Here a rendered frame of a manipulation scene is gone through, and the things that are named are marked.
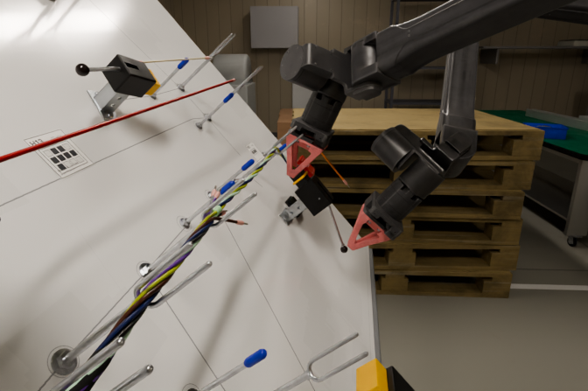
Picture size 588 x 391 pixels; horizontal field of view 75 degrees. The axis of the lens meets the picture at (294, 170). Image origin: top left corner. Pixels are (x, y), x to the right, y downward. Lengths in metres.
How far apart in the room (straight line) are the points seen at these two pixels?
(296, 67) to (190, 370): 0.42
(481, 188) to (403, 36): 1.83
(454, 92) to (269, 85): 6.06
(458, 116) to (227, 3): 6.30
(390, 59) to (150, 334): 0.44
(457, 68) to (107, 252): 0.68
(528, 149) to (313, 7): 4.95
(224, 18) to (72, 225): 6.55
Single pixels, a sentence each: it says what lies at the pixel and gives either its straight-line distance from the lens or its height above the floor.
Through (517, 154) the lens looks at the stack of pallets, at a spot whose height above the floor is 0.86.
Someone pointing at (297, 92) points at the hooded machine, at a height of 0.86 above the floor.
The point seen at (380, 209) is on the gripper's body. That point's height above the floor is 1.11.
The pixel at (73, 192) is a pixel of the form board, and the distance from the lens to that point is 0.42.
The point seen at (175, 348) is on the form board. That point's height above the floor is 1.10.
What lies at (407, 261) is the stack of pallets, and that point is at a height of 0.22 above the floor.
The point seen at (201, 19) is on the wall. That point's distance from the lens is 6.97.
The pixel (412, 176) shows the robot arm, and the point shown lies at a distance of 0.66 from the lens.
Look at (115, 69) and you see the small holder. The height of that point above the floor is 1.34.
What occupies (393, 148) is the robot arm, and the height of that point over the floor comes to 1.20.
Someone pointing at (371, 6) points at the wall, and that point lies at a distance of 6.81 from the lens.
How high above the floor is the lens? 1.35
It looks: 16 degrees down
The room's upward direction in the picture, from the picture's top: straight up
